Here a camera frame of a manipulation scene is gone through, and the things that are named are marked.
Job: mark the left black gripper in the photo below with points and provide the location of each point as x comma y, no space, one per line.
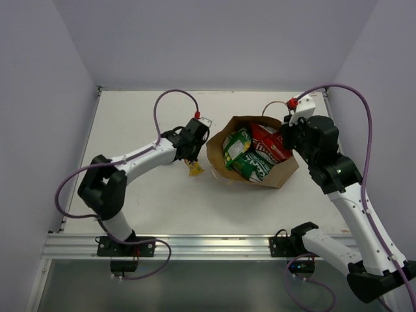
192,151

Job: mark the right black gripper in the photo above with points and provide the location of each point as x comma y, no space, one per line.
287,129

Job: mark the yellow m&m packet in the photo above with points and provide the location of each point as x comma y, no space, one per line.
194,167

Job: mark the brown paper bag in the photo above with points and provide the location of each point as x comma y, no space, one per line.
279,174

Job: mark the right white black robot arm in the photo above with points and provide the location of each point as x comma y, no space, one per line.
377,266

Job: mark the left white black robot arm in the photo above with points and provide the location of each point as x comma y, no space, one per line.
104,185

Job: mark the red snack bag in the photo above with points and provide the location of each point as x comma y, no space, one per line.
268,143

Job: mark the dark green snack packet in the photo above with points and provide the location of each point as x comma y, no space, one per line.
252,167

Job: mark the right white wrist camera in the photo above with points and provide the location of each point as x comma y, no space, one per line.
300,108

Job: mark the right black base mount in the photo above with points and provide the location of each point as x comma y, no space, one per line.
288,244

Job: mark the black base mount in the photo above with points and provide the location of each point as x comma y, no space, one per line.
131,247
288,244

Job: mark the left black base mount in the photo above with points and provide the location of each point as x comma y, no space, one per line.
131,247

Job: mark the aluminium rail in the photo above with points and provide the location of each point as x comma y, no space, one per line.
184,247

